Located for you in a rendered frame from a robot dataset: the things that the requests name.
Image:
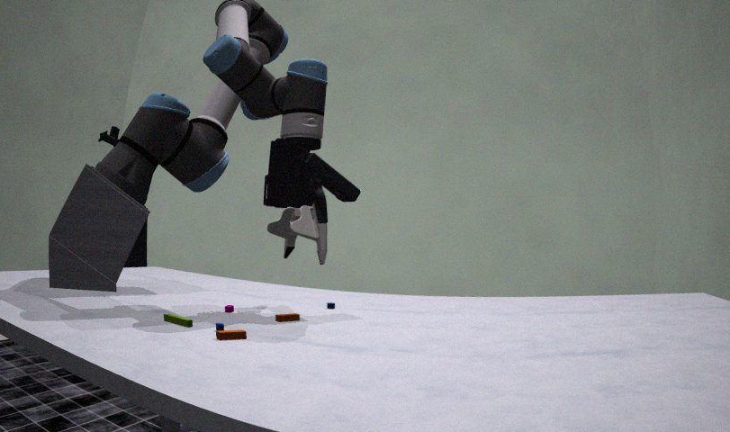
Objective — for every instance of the lime green rod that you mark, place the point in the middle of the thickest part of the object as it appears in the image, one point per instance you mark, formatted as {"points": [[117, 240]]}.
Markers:
{"points": [[178, 320]]}

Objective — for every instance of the orange rod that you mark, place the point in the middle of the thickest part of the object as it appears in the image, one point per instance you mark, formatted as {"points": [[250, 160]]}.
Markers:
{"points": [[287, 317], [231, 334]]}

